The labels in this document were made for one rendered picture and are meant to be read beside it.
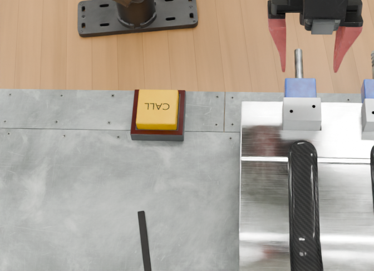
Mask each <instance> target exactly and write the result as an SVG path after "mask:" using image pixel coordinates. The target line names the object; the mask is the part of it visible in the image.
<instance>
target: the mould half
mask: <svg viewBox="0 0 374 271"><path fill-rule="evenodd" d="M282 105H283V102H268V101H242V103H241V124H240V192H239V267H238V271H291V262H290V250H289V193H288V152H289V148H290V146H291V145H292V144H293V143H295V142H296V141H301V140H303V141H308V142H310V143H311V144H312V145H313V146H314V147H315V149H316V152H317V153H318V192H319V224H320V236H321V251H322V261H323V270H324V271H374V214H373V198H372V183H371V168H370V153H371V149H372V147H373V146H374V132H368V131H362V116H361V107H362V105H363V103H345V102H321V111H322V122H321V126H322V131H304V130H282Z"/></svg>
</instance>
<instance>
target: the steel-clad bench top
mask: <svg viewBox="0 0 374 271"><path fill-rule="evenodd" d="M283 98H284V92H206V91H186V111H185V130H184V141H140V140H132V139H131V136H130V129H131V118H132V107H133V101H134V91H124V90H41V89H0V271H144V264H143V258H142V248H141V239H140V230H139V220H138V215H137V212H138V211H144V212H145V221H146V230H147V239H148V245H149V254H150V263H151V271H238V267H239V192H240V124H241V103H242V101H268V102H283ZM224 102H225V119H224Z"/></svg>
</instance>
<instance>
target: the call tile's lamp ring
mask: <svg viewBox="0 0 374 271"><path fill-rule="evenodd" d="M178 93H179V94H180V109H179V127H178V131H170V130H136V115H137V104H138V98H139V90H135V94H134V105H133V111H132V122H131V133H130V134H144V135H183V120H184V101H185V90H178Z"/></svg>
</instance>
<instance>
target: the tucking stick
mask: <svg viewBox="0 0 374 271"><path fill-rule="evenodd" d="M137 215H138V220H139V230H140V239H141V248H142V258H143V264H144V271H151V263H150V254H149V245H148V239H147V230H146V221H145V212H144V211H138V212H137Z"/></svg>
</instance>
